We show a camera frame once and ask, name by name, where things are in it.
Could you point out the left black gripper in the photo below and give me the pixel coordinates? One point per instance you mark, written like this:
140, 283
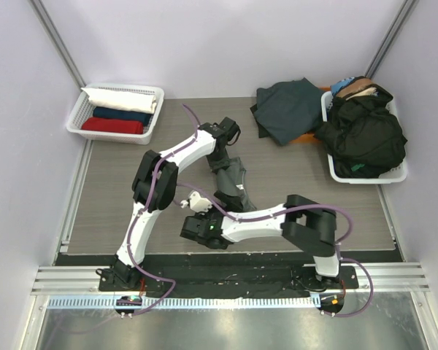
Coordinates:
210, 162

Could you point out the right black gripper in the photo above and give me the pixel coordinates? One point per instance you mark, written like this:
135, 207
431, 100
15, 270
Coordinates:
225, 197

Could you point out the grey t shirt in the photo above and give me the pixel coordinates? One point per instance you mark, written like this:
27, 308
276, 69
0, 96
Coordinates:
232, 180

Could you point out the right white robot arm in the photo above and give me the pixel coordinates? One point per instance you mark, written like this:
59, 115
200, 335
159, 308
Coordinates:
303, 223

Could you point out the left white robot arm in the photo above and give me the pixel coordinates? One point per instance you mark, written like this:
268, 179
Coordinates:
154, 188

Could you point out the navy rolled t shirt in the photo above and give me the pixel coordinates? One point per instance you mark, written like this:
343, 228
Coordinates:
107, 113

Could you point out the dark teal t shirt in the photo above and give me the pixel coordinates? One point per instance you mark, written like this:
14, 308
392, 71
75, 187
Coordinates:
287, 110

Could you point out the white rolled t shirt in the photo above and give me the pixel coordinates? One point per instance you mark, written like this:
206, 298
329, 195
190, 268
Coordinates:
121, 100

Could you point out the red rolled t shirt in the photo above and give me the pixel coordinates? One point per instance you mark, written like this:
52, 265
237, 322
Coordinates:
113, 126

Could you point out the black clothes pile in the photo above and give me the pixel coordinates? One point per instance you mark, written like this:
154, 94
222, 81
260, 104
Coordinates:
362, 135

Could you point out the blue and tan clothes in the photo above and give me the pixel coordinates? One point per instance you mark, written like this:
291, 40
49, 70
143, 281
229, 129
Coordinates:
348, 87

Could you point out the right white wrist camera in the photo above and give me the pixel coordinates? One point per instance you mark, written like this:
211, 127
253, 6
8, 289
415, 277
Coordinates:
196, 202

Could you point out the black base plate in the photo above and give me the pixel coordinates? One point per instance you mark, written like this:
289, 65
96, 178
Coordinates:
225, 275

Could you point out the right aluminium frame post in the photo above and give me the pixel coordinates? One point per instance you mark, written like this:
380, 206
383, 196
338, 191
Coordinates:
402, 16

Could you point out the aluminium frame post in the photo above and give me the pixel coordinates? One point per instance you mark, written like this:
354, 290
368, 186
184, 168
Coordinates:
402, 16
51, 30

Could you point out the slotted white cable duct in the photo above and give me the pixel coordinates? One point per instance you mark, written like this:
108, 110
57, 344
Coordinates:
119, 302

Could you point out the left aluminium frame post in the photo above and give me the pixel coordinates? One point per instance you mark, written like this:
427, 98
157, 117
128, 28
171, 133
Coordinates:
51, 30

